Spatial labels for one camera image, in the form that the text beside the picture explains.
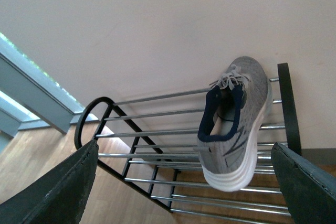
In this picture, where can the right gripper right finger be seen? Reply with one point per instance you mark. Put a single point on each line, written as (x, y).
(309, 191)

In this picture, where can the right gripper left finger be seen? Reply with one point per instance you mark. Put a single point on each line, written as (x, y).
(60, 196)

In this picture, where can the grey sneaker with navy lining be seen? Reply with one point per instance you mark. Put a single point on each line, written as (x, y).
(235, 108)

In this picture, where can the black metal shoe rack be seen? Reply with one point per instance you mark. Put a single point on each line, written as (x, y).
(163, 174)

